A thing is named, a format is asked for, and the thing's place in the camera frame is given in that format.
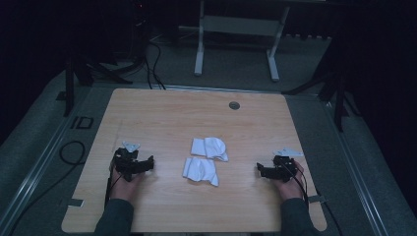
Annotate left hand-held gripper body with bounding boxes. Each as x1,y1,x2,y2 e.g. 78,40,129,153
109,141,146,183

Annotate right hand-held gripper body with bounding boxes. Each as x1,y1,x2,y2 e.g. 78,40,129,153
268,147,305,184

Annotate white sock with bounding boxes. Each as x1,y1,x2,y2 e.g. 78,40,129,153
182,156,220,188
190,136,230,163

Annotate person's right hand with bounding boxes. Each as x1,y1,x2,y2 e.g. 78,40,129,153
274,160,306,202

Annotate person's left hand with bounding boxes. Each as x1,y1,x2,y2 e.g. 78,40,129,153
108,165,146,204

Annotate black metal stand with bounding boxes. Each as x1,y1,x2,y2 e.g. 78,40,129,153
55,48,134,118
282,38,362,133

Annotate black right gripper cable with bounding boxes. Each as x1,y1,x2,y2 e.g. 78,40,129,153
283,161,311,207

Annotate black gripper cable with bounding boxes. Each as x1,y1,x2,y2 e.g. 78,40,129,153
103,175,123,209
283,161,311,207

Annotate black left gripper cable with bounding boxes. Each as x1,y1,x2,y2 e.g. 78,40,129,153
103,175,123,209

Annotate black looped floor cable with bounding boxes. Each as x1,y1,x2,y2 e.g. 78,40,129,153
6,140,87,236

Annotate metal floor rail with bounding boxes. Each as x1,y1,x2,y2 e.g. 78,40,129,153
323,101,392,236
0,86,96,235

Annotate black floor cables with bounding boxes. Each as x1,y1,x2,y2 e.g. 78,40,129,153
142,40,167,90

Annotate white desk frame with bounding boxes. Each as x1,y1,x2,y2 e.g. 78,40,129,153
193,0,291,83

